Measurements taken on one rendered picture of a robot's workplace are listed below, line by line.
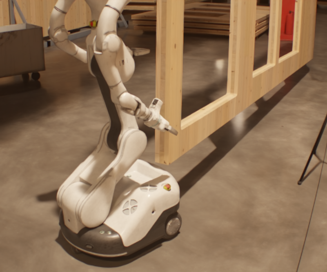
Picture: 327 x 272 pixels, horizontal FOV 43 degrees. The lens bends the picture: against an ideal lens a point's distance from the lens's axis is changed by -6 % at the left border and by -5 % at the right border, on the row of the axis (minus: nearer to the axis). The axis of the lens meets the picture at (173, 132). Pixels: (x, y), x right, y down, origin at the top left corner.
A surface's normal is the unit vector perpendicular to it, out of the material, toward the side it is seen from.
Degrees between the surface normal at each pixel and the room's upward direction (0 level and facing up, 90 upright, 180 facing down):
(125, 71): 90
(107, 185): 89
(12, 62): 90
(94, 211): 90
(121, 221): 38
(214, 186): 0
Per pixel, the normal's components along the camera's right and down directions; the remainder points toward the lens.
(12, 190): 0.00, -0.93
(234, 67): -0.47, 0.28
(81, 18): 0.93, 0.14
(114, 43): 0.67, 0.24
